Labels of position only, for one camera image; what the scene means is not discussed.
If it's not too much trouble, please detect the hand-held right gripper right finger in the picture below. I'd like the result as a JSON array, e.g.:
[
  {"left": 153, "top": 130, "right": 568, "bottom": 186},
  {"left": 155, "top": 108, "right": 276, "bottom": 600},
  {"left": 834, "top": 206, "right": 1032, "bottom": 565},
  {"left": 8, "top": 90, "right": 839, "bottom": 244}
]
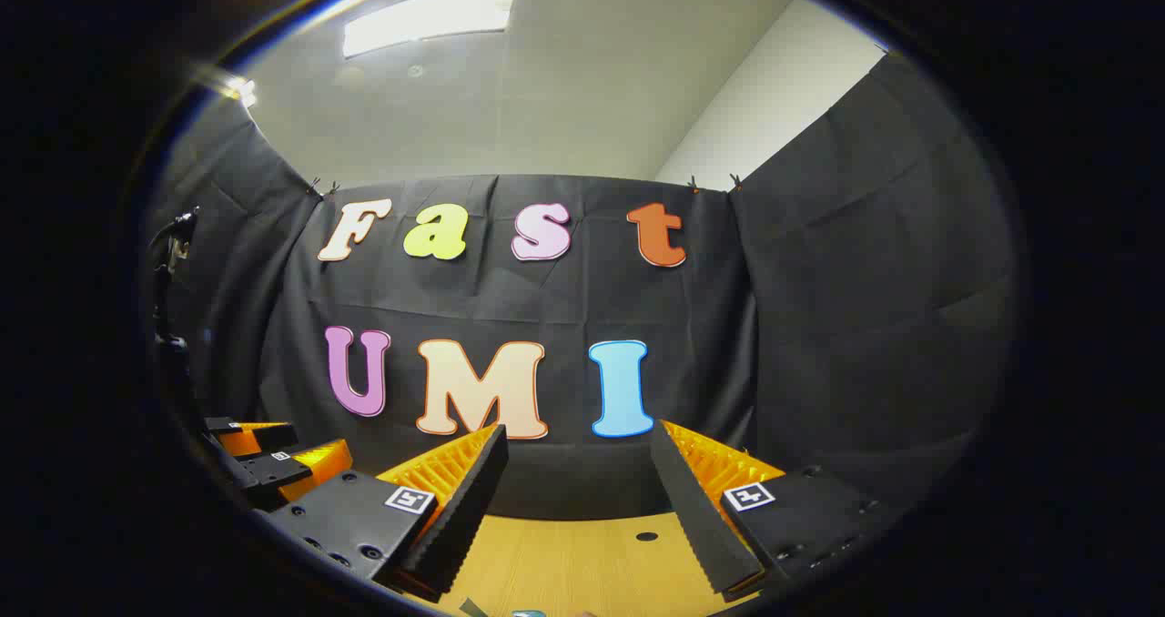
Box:
[{"left": 649, "top": 419, "right": 902, "bottom": 600}]

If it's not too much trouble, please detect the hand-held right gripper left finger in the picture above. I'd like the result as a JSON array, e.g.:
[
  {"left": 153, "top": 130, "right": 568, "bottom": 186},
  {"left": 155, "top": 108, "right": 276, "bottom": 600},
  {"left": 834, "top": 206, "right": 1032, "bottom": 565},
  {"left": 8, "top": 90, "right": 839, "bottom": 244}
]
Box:
[{"left": 258, "top": 423, "right": 510, "bottom": 602}]

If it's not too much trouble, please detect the black backdrop cloth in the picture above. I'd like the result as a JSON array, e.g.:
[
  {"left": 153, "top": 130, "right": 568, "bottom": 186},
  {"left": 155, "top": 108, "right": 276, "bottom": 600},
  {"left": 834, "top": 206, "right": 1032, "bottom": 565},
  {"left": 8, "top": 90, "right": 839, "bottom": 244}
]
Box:
[{"left": 146, "top": 53, "right": 1020, "bottom": 522}]

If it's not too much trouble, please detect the ceiling light panel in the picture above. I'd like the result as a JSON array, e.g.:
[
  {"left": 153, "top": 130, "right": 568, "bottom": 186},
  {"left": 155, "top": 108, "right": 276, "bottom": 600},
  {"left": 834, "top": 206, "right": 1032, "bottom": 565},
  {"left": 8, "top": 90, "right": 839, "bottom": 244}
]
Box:
[{"left": 341, "top": 0, "right": 522, "bottom": 60}]

